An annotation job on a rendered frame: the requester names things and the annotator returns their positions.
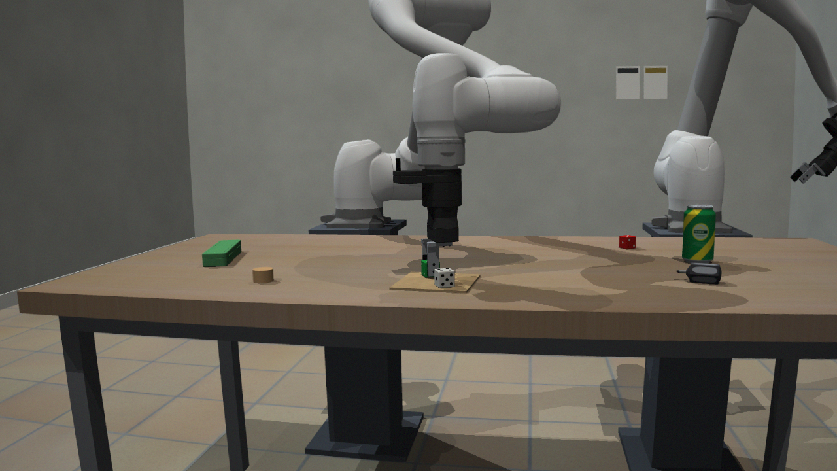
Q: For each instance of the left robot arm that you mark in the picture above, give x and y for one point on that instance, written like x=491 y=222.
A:
x=695 y=174

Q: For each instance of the green rounded box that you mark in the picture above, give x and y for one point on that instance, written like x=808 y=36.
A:
x=222 y=253

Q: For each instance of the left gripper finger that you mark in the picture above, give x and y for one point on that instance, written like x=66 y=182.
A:
x=809 y=172
x=799 y=171

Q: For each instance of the tan short cylinder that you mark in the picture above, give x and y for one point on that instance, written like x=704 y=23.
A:
x=262 y=275

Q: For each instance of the green soda can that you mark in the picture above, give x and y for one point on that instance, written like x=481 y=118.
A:
x=698 y=234

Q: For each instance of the white die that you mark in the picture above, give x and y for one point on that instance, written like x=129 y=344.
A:
x=444 y=277

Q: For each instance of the tan mat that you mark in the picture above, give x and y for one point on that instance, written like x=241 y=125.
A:
x=415 y=281

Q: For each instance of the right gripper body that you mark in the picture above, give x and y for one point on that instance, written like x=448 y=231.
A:
x=441 y=183

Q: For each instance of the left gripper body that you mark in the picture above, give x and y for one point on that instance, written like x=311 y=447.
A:
x=827 y=160

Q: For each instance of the red die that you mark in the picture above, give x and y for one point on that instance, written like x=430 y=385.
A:
x=627 y=242

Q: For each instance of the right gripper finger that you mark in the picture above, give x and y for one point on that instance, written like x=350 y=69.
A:
x=424 y=248
x=433 y=256

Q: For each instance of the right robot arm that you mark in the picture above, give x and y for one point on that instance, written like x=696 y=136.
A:
x=451 y=96

